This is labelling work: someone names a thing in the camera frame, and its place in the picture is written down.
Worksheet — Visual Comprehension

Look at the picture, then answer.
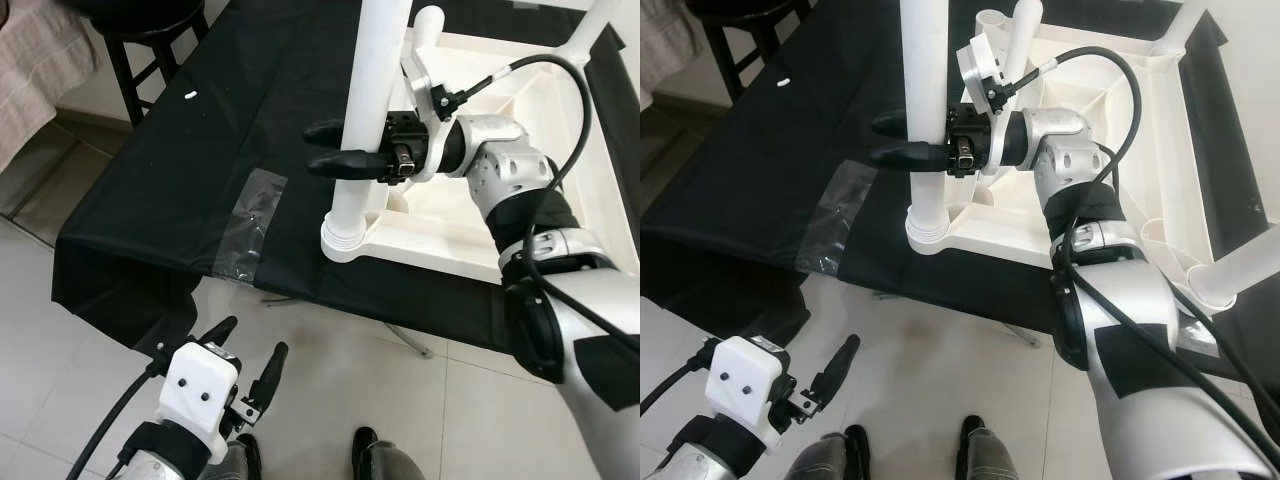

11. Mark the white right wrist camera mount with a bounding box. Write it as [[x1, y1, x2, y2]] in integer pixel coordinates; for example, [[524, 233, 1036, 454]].
[[400, 55, 471, 181], [958, 38, 1021, 179]]

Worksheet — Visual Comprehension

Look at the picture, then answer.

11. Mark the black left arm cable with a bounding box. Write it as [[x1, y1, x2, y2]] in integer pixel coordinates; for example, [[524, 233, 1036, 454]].
[[640, 340, 723, 416], [65, 345, 176, 480]]

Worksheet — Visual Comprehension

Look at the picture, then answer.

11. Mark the clear plastic bag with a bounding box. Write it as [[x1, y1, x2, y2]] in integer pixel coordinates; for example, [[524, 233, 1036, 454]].
[[798, 160, 873, 278], [212, 168, 289, 283]]

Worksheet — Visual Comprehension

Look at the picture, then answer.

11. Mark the black tablecloth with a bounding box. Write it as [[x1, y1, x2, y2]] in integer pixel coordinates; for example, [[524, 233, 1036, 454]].
[[52, 0, 641, 401], [640, 0, 1280, 391]]

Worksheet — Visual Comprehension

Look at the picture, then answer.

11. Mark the grey robot right foot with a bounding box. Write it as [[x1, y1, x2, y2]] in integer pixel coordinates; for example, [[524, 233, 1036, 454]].
[[352, 428, 423, 480], [955, 415, 1023, 480]]

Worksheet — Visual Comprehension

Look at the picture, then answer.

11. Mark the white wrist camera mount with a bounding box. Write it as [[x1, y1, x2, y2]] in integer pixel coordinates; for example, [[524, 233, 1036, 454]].
[[958, 38, 1021, 179], [400, 55, 471, 181], [705, 336, 786, 463], [160, 340, 241, 463]]

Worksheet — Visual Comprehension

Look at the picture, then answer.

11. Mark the clear tape patch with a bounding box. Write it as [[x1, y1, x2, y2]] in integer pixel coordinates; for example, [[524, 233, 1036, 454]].
[[1175, 305, 1223, 353]]

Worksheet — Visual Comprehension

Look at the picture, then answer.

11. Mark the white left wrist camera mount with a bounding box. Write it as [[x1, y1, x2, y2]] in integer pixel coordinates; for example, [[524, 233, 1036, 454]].
[[160, 340, 241, 463], [705, 336, 786, 463]]

